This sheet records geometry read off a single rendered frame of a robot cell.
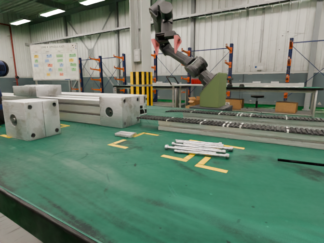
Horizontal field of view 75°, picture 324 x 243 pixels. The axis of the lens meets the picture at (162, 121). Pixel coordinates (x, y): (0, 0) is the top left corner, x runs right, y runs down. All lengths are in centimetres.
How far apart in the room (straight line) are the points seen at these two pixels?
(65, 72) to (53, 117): 601
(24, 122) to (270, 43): 808
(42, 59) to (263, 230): 699
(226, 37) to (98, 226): 854
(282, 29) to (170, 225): 825
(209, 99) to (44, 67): 622
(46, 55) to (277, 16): 721
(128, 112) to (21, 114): 29
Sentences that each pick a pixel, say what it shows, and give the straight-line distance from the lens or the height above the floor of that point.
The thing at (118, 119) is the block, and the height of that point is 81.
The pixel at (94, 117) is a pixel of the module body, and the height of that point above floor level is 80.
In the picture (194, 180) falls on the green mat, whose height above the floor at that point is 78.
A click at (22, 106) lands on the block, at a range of 60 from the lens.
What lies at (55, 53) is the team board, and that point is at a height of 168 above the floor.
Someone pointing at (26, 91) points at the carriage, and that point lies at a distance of 101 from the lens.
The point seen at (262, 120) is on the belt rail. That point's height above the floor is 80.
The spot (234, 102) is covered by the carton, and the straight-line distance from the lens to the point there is 561.
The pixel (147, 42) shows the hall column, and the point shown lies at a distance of 430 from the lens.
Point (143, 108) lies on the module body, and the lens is 92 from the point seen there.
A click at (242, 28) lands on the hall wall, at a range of 859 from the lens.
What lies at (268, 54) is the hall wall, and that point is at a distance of 834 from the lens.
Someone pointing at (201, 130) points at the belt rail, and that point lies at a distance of 58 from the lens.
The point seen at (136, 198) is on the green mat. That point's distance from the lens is 28.
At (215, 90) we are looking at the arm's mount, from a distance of 118.
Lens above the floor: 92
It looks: 11 degrees down
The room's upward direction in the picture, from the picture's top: straight up
